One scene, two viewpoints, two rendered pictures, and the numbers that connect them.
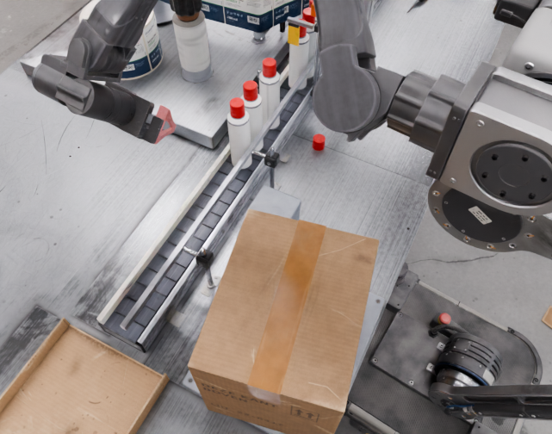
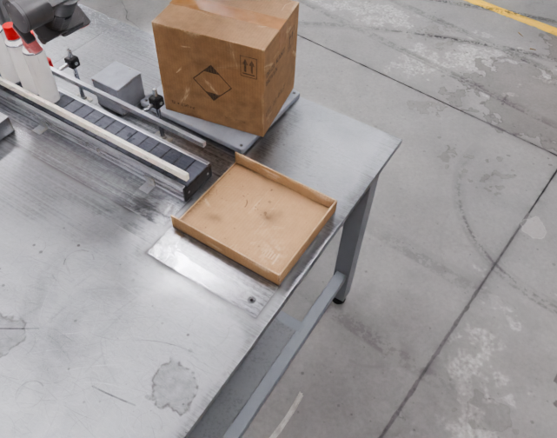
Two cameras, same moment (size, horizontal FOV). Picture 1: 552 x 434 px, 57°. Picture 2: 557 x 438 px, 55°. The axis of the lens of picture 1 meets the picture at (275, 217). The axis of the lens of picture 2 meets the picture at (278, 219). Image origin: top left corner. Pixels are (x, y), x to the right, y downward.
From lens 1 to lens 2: 1.22 m
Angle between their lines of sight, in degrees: 48
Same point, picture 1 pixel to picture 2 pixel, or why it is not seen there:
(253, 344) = (255, 26)
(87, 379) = (226, 209)
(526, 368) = not seen: hidden behind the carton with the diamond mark
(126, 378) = (230, 185)
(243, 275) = (206, 26)
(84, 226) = (65, 222)
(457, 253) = not seen: hidden behind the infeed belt
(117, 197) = (40, 199)
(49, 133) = not seen: outside the picture
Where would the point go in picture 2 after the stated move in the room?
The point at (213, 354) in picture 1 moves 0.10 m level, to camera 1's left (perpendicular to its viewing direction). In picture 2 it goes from (258, 40) to (253, 65)
